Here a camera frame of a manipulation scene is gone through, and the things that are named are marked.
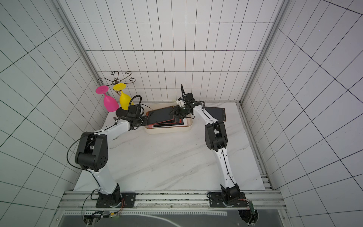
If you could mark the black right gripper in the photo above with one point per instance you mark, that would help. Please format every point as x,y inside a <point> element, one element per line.
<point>176,112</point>

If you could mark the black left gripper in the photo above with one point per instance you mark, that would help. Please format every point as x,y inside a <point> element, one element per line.
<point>145,121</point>

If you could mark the red writing tablet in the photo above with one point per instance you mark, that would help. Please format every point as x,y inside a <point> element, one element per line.
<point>218,113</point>
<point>159,115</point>
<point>172,123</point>

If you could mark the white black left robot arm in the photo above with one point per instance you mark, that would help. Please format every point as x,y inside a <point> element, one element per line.
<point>92,152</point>

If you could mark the cream plastic storage box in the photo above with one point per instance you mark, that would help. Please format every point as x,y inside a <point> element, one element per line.
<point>188,122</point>

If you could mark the yellow plastic goblet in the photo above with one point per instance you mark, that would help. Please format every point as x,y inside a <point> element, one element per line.
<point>124,99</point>

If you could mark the pink plastic goblet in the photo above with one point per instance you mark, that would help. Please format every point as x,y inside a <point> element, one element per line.
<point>109,102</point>

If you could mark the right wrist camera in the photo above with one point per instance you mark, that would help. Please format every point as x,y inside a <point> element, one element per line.
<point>185,98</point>

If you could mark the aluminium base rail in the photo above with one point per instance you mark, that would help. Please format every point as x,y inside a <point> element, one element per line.
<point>174,200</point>

